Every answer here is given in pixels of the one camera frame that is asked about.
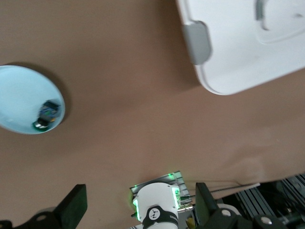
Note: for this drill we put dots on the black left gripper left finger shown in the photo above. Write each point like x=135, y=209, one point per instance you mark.
x=69, y=210

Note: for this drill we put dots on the black aluminium profile rails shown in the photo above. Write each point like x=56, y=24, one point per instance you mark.
x=267, y=195

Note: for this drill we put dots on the light blue round plate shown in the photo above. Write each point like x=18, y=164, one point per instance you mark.
x=21, y=97

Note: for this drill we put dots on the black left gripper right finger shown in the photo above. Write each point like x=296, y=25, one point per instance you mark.
x=207, y=210

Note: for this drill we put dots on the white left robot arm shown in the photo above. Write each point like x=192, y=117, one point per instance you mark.
x=155, y=200

